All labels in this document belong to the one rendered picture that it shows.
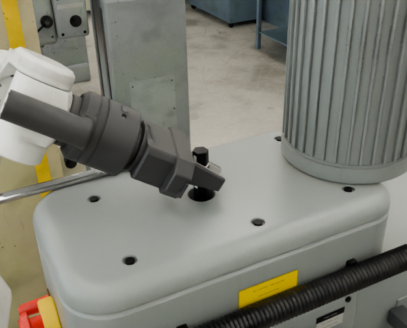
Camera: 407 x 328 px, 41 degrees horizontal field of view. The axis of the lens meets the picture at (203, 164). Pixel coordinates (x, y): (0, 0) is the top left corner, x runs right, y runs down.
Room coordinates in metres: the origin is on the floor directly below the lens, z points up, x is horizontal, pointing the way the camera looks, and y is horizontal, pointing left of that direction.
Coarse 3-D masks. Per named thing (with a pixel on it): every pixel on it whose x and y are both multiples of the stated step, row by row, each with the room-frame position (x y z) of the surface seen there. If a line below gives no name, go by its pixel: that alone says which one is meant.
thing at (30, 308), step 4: (44, 296) 0.62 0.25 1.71; (36, 300) 0.61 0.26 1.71; (24, 304) 0.61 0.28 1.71; (28, 304) 0.60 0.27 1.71; (32, 304) 0.60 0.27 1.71; (36, 304) 0.61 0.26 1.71; (20, 308) 0.60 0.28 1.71; (24, 308) 0.60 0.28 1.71; (28, 308) 0.60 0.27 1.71; (32, 308) 0.60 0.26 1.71; (36, 308) 0.60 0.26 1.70; (20, 312) 0.59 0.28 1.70; (28, 312) 0.60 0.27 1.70; (32, 312) 0.60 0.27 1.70; (36, 312) 0.60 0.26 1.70
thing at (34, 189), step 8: (64, 176) 0.67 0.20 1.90; (72, 176) 0.67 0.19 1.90; (80, 176) 0.67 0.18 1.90; (88, 176) 0.67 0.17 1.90; (96, 176) 0.67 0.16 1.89; (40, 184) 0.65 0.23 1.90; (48, 184) 0.65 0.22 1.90; (56, 184) 0.65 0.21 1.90; (64, 184) 0.65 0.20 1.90; (72, 184) 0.65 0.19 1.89; (8, 192) 0.63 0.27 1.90; (16, 192) 0.63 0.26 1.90; (24, 192) 0.63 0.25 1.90; (32, 192) 0.63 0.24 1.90; (40, 192) 0.63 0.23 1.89; (0, 200) 0.61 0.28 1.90; (8, 200) 0.61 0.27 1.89
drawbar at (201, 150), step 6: (192, 150) 0.62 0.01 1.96; (198, 150) 0.62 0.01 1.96; (204, 150) 0.62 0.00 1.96; (198, 156) 0.61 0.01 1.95; (204, 156) 0.62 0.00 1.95; (198, 162) 0.61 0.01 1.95; (204, 162) 0.61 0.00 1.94; (198, 192) 0.61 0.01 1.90; (204, 192) 0.61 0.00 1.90; (198, 198) 0.61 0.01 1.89; (204, 198) 0.61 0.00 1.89
